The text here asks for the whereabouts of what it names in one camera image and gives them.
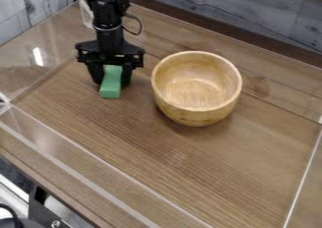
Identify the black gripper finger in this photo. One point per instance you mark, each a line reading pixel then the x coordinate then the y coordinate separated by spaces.
pixel 126 75
pixel 96 71

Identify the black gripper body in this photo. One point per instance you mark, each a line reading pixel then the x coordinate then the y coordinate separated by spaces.
pixel 108 49

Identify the green rectangular stick block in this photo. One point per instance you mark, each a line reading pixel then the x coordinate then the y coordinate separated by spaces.
pixel 111 82

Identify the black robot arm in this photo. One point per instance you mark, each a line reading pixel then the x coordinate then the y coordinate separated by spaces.
pixel 110 13

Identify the round wooden bowl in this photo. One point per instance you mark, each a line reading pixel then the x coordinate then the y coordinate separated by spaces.
pixel 196 87

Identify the clear acrylic tray walls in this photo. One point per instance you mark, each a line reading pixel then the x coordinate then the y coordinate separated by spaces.
pixel 128 169

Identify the clear acrylic corner bracket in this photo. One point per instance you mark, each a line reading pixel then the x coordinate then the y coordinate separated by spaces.
pixel 87 15

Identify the black metal table bracket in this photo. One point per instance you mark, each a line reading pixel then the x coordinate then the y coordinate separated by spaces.
pixel 41 214

